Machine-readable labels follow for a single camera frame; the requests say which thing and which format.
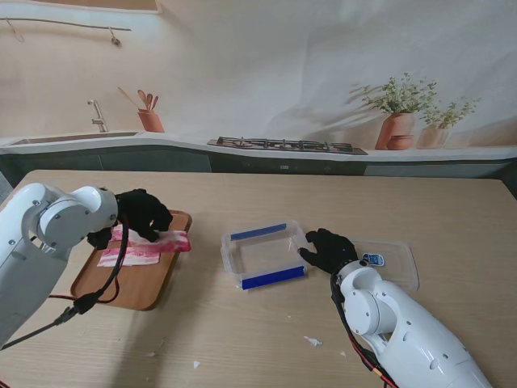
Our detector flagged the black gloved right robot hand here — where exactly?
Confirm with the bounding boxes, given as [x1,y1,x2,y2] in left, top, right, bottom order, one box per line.
[297,228,359,276]

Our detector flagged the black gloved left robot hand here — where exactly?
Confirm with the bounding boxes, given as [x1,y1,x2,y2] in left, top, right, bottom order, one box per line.
[115,188,174,243]

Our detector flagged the raw pink bacon slice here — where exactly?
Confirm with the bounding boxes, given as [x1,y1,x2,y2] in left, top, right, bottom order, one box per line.
[98,245,162,268]
[109,225,141,243]

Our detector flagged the raw bacon slices stack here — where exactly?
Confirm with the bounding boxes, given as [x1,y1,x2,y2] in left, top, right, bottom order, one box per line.
[151,229,192,254]

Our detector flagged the clear plastic container blue tape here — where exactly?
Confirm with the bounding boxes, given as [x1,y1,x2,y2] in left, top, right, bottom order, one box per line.
[221,219,310,291]

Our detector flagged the clear lid with blue label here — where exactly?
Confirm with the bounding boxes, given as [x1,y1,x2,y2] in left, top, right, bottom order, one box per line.
[351,238,420,291]

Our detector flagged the brown wooden tray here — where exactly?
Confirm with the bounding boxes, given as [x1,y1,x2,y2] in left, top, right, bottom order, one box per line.
[70,209,194,311]

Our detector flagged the printed kitchen backdrop cloth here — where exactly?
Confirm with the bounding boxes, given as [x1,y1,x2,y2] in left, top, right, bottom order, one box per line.
[0,0,517,181]

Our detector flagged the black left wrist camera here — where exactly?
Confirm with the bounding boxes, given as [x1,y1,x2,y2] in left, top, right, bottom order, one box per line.
[86,228,114,250]

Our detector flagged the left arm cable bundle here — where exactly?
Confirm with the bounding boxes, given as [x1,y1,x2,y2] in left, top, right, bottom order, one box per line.
[0,213,130,351]

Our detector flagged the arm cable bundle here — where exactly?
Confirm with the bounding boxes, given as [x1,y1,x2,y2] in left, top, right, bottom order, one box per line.
[330,274,397,388]
[0,213,130,351]

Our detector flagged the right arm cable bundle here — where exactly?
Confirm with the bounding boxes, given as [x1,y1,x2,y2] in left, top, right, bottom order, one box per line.
[330,274,397,388]

